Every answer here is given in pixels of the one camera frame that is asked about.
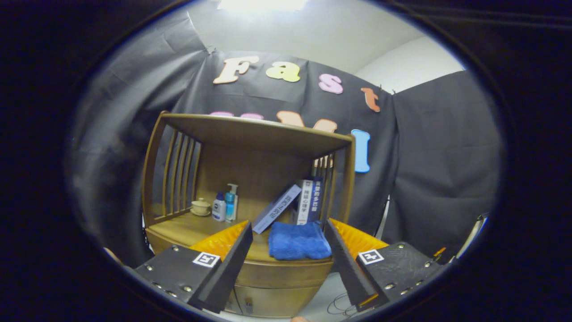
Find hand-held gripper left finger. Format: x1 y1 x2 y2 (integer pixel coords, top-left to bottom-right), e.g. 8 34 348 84
133 220 254 314

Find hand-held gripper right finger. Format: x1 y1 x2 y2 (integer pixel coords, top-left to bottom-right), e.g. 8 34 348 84
324 218 443 312

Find wooden drawer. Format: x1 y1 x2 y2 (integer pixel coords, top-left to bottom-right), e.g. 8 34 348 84
145 227 335 290

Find wooden cabinet door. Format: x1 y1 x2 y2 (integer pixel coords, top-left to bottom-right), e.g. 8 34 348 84
223 286 244 316
235 283 320 319

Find wooden countertop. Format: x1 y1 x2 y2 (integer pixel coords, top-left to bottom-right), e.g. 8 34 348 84
147 210 333 264

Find wooden cabinet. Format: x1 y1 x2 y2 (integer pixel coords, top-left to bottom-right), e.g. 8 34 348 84
142 111 357 319

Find blue towel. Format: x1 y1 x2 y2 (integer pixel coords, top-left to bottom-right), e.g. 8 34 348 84
268 221 332 261

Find white lotion bottle blue cap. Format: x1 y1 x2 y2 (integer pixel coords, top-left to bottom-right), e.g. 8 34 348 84
212 192 227 222

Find blue pump bottle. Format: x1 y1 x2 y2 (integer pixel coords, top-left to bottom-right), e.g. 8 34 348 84
225 183 239 223

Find tan lidded ceramic cup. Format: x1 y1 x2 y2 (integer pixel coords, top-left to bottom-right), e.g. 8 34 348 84
191 198 211 217

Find dark blue book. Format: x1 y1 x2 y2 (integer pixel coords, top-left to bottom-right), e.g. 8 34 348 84
308 177 324 223

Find white book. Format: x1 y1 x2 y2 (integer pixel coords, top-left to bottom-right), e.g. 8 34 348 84
297 180 315 225

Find grey book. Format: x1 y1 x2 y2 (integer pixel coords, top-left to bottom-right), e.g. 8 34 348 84
252 184 302 234

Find white bag black print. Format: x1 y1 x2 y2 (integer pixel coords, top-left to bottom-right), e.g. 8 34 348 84
456 214 488 258

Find black backdrop cloth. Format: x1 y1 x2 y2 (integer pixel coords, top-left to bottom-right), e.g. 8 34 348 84
67 11 505 269

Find loose cables on floor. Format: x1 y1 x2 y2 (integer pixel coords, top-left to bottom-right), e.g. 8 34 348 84
328 292 359 316

